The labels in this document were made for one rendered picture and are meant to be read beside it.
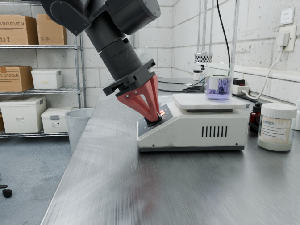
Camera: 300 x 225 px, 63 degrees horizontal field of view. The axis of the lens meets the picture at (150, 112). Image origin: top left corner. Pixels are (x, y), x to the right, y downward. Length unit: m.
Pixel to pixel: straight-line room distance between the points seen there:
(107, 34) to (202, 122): 0.22
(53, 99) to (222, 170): 2.73
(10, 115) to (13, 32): 0.79
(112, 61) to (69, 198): 0.22
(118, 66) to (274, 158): 0.31
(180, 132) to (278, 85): 0.59
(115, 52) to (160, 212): 0.25
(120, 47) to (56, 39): 2.19
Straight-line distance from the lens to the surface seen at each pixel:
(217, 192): 0.34
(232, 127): 0.46
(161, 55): 2.91
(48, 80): 2.67
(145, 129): 0.46
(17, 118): 2.76
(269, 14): 1.14
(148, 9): 0.38
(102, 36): 0.42
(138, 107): 0.44
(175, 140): 0.44
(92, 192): 0.34
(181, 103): 0.44
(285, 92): 0.94
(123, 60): 0.41
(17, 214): 1.74
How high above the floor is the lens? 0.93
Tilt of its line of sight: 14 degrees down
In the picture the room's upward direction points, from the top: straight up
